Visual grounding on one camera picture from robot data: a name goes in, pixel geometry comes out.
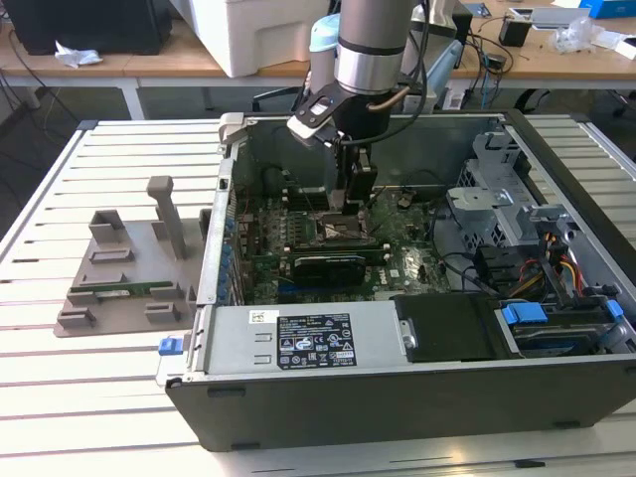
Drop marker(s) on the green motherboard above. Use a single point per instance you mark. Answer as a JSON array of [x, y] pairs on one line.
[[402, 248]]

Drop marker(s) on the green RAM stick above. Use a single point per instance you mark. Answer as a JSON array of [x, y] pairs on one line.
[[149, 287]]

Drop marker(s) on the crumpled white paper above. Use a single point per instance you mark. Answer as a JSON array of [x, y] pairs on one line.
[[74, 55]]

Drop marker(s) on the black open PC case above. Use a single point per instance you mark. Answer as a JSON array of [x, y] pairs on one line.
[[397, 412]]

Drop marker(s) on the black plastic bay cover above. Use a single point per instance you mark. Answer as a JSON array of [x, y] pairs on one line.
[[447, 328]]

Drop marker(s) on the blue carton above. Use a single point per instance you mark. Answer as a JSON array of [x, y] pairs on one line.
[[611, 7]]

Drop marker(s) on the wooden office desk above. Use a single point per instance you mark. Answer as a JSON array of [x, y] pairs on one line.
[[546, 64], [149, 62]]

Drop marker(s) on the clear plastic bag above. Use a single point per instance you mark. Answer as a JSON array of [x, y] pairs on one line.
[[576, 35]]

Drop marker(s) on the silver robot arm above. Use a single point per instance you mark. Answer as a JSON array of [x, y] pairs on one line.
[[370, 49]]

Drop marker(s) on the black graphics card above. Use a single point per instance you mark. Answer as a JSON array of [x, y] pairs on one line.
[[328, 270]]

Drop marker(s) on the blue disk carrier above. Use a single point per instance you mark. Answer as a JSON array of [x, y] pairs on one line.
[[524, 314]]

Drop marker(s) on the small blue plastic tab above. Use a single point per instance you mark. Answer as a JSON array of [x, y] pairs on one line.
[[616, 308]]

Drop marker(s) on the large white box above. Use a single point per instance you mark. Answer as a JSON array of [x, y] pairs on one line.
[[258, 40]]

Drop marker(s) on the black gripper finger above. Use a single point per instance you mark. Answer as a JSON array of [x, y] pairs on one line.
[[341, 164], [362, 184]]

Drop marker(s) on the grey parts rack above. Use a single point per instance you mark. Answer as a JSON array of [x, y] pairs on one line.
[[144, 268]]

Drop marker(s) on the CPU socket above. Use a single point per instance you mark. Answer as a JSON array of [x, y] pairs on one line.
[[343, 237]]

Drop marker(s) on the black RAM slot row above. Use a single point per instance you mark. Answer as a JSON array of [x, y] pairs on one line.
[[348, 247], [308, 198]]

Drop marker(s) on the large black computer tower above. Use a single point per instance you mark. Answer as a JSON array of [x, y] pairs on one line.
[[74, 25]]

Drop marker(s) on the silver power supply with label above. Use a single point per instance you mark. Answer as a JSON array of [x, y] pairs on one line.
[[233, 343]]

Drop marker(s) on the black round board component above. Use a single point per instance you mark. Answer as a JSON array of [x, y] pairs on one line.
[[272, 180]]

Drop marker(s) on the black connector block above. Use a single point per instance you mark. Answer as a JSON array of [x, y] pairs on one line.
[[494, 268]]

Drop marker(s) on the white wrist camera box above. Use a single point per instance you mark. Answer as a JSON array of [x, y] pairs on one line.
[[303, 129]]

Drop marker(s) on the silver metal drive cage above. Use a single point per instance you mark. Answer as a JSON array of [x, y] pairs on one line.
[[477, 199]]

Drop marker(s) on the blue case latch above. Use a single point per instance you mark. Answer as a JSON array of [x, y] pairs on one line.
[[169, 346]]

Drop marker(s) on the small white box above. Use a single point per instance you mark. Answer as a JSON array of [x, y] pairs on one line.
[[627, 47]]

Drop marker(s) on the white flat carton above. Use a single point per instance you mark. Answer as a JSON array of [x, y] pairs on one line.
[[561, 17]]

